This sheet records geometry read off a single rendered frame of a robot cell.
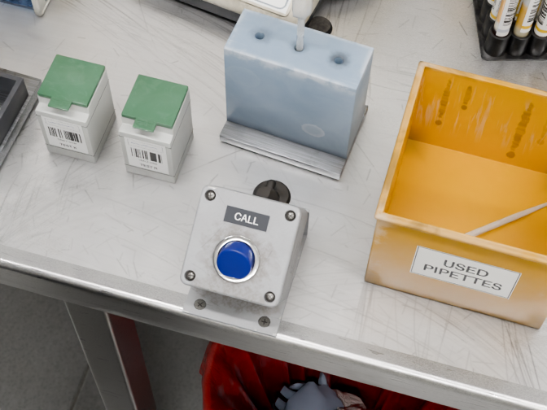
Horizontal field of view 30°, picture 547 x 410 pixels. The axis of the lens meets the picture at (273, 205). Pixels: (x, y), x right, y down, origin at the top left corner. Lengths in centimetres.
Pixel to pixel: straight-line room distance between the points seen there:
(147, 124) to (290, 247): 14
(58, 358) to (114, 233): 93
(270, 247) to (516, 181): 22
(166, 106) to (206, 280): 14
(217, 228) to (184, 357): 99
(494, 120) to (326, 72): 13
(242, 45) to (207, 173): 11
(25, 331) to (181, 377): 27
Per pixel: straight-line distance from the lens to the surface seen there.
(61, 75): 77
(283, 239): 68
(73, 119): 76
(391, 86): 85
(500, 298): 73
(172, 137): 75
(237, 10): 86
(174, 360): 167
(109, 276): 76
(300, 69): 72
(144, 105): 75
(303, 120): 77
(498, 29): 86
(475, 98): 75
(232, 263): 68
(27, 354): 171
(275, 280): 68
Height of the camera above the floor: 155
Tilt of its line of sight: 60 degrees down
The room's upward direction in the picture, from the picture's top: 2 degrees clockwise
